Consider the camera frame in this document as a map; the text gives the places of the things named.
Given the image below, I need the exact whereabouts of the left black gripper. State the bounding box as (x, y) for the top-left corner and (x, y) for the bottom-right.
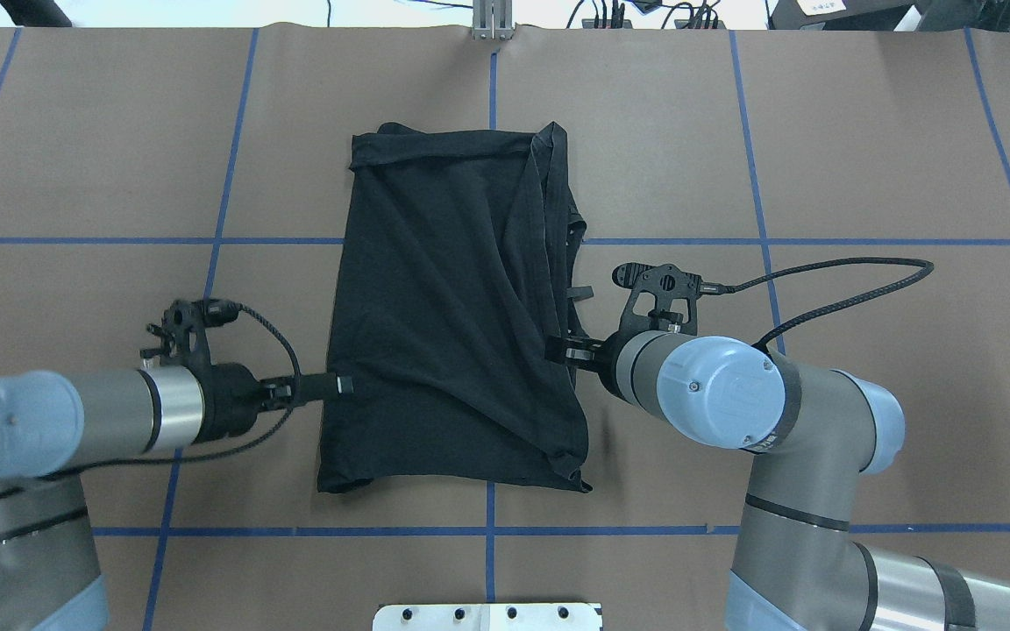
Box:
(141, 299), (354, 443)

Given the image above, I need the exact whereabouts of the right black braided cable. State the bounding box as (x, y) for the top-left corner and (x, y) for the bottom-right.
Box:
(698, 258), (935, 354)

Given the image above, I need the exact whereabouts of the aluminium frame post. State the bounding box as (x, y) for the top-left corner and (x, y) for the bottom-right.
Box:
(470, 0), (516, 41)

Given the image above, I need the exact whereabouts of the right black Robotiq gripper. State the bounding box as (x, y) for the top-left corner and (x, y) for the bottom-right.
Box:
(545, 262), (725, 400)

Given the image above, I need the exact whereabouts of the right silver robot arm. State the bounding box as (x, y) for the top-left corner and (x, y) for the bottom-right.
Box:
(546, 257), (1010, 630)

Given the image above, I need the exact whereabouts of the black graphic t-shirt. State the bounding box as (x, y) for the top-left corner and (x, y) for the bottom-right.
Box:
(316, 123), (592, 493)

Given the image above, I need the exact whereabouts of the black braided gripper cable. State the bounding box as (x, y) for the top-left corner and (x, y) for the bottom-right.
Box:
(0, 302), (302, 522)

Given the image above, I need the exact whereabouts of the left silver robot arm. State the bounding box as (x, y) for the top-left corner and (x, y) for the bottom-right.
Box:
(0, 299), (354, 630)

